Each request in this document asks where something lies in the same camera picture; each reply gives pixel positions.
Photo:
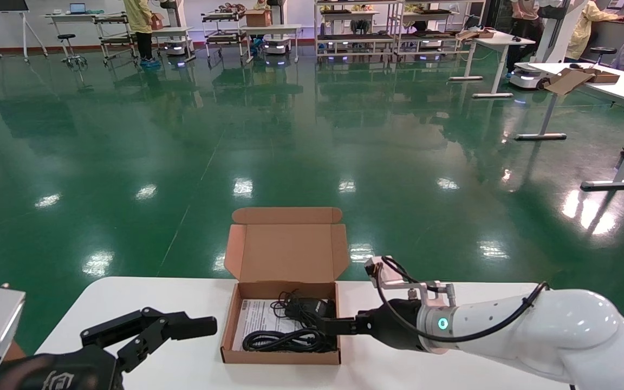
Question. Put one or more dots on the white table with thin legs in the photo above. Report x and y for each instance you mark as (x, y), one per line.
(271, 28)

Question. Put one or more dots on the open flat cardboard box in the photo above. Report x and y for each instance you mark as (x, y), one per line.
(572, 81)

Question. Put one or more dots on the seated person yellow coat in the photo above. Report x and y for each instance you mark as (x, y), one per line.
(583, 32)

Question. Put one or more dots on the white robot base blue lights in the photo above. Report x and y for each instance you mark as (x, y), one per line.
(175, 47)
(277, 46)

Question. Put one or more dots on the metal shelf rack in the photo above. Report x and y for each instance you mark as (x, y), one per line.
(431, 38)
(355, 38)

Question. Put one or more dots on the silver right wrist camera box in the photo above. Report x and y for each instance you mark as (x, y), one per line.
(393, 279)

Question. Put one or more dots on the black round stool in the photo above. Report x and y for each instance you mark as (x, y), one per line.
(68, 39)

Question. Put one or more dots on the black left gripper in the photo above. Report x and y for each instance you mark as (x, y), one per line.
(63, 371)

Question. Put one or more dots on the white desk with T legs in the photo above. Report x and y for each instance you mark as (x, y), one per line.
(499, 39)

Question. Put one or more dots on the white printed manual sheet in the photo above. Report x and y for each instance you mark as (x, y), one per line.
(255, 319)

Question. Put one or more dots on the tall white robot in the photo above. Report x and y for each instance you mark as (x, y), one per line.
(553, 32)

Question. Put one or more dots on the person yellow coat black trousers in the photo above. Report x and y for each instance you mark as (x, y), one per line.
(140, 21)

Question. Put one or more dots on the brown cardboard storage box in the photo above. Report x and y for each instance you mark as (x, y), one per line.
(285, 254)

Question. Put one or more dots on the metal trolley cart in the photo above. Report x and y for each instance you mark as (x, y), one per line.
(114, 39)

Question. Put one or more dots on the small carried cardboard box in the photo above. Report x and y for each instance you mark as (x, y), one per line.
(157, 21)

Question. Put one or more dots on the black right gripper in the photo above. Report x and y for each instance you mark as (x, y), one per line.
(393, 325)

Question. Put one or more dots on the person light top black trousers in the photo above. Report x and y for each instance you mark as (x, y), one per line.
(523, 27)

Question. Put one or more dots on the small open laptop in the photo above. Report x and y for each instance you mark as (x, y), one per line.
(77, 8)

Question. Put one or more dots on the white desk with laptop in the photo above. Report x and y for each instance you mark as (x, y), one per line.
(63, 17)

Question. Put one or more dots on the black power adapter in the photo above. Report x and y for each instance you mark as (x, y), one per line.
(304, 307)

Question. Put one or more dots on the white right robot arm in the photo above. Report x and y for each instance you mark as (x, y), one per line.
(561, 336)

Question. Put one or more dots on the small white table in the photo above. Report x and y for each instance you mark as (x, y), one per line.
(174, 31)

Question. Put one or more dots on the metal trolley with brown items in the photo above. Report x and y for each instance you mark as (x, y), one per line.
(224, 38)

